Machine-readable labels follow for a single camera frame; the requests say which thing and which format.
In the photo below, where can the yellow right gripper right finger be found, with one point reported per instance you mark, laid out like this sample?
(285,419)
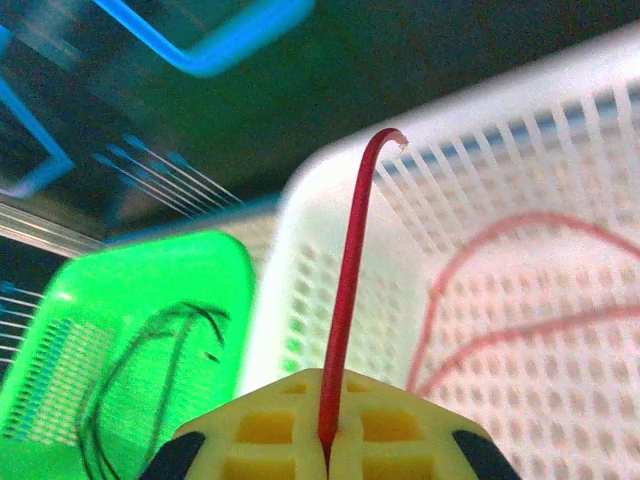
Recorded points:
(400,450)

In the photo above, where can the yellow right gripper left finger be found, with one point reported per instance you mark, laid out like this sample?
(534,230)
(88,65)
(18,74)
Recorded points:
(260,450)

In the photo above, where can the green plastic basket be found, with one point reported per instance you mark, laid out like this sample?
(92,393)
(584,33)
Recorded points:
(125,280)

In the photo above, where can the white plastic basket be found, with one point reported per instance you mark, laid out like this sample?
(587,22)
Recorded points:
(500,150)

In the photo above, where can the aluminium frame post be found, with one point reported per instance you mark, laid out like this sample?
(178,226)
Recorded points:
(40,225)

